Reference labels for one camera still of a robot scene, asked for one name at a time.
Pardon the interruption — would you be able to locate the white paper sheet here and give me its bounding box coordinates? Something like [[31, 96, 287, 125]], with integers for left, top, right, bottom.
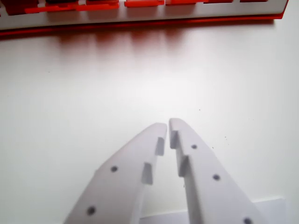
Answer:
[[139, 196, 287, 224]]

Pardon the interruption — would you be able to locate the red and white game board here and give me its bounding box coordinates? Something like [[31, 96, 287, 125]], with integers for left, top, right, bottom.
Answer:
[[0, 0, 289, 41]]

